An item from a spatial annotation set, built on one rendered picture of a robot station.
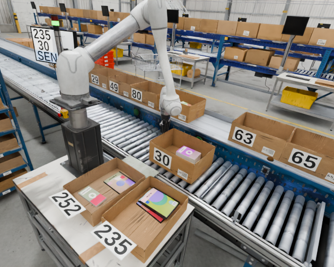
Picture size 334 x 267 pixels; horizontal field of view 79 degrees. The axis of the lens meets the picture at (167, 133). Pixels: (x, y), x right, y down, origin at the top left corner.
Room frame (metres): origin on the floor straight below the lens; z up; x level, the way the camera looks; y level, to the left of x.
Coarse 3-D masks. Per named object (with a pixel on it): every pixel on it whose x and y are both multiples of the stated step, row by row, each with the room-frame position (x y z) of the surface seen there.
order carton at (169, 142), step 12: (168, 132) 1.42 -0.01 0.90; (180, 132) 1.43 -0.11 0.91; (156, 144) 1.31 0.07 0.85; (168, 144) 1.43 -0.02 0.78; (180, 144) 1.42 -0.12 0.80; (192, 144) 1.36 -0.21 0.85; (204, 144) 1.30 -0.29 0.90; (204, 156) 1.11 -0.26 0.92; (168, 168) 1.13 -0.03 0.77; (180, 168) 1.07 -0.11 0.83; (192, 168) 1.02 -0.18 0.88; (204, 168) 1.14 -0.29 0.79; (192, 180) 1.02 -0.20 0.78
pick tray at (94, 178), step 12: (96, 168) 0.99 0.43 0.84; (108, 168) 1.06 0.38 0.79; (120, 168) 1.09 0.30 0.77; (132, 168) 1.02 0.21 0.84; (72, 180) 0.87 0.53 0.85; (84, 180) 0.92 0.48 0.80; (96, 180) 0.97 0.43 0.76; (72, 192) 0.85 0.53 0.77; (108, 192) 0.88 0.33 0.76; (84, 204) 0.77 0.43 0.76; (108, 204) 0.73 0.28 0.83; (84, 216) 0.69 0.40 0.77; (96, 216) 0.67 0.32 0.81
